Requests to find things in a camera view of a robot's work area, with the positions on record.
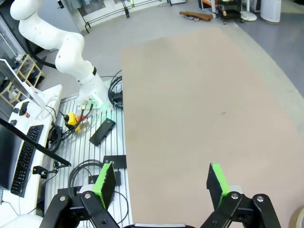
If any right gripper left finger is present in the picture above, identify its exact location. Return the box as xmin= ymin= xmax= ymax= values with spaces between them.
xmin=42 ymin=161 xmax=120 ymax=228

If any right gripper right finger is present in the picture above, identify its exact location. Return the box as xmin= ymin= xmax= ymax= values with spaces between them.
xmin=200 ymin=162 xmax=282 ymax=228

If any square black metal plate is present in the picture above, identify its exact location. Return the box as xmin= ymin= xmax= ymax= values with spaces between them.
xmin=103 ymin=154 xmax=127 ymax=170

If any white slotted mounting plate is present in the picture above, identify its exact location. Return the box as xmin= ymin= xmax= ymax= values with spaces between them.
xmin=44 ymin=93 xmax=133 ymax=228

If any long black metal plate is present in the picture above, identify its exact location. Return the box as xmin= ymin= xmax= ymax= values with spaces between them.
xmin=88 ymin=117 xmax=116 ymax=147

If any black clamp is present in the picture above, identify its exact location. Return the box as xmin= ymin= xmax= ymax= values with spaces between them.
xmin=32 ymin=165 xmax=58 ymax=179

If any yellow emergency stop button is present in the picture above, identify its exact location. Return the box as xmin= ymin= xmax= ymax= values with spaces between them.
xmin=64 ymin=112 xmax=83 ymax=133

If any black boom rod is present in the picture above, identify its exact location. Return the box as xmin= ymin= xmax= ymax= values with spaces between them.
xmin=0 ymin=117 xmax=72 ymax=167

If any black keyboard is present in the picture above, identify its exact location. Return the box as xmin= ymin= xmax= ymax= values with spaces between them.
xmin=10 ymin=124 xmax=45 ymax=198

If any brown packing tape roll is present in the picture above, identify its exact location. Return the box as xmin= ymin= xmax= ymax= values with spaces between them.
xmin=288 ymin=206 xmax=304 ymax=228

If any black monitor screen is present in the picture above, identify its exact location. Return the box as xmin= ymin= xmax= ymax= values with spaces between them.
xmin=0 ymin=123 xmax=22 ymax=190

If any white computer desk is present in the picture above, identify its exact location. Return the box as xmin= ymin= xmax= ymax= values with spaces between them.
xmin=0 ymin=85 xmax=64 ymax=228

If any silver monitor with white stand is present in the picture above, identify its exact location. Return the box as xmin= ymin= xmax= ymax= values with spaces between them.
xmin=0 ymin=58 xmax=64 ymax=120

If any wooden shelf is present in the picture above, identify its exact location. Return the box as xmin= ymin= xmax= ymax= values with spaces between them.
xmin=0 ymin=54 xmax=46 ymax=110

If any brown roll on floor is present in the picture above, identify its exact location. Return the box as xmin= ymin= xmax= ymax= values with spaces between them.
xmin=179 ymin=10 xmax=214 ymax=22

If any black wheeled cart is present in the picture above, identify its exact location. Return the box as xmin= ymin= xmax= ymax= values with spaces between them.
xmin=217 ymin=0 xmax=246 ymax=25

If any white cylindrical appliance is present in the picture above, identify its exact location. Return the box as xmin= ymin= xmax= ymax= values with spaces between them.
xmin=259 ymin=0 xmax=283 ymax=23

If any black cable coil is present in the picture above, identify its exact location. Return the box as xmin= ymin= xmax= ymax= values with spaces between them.
xmin=67 ymin=159 xmax=105 ymax=198
xmin=107 ymin=69 xmax=124 ymax=110

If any black left arm cable sleeve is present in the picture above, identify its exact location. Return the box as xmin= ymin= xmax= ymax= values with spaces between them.
xmin=25 ymin=39 xmax=59 ymax=70

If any black metal bench frame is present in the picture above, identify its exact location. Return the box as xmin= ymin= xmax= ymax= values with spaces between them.
xmin=80 ymin=0 xmax=132 ymax=34

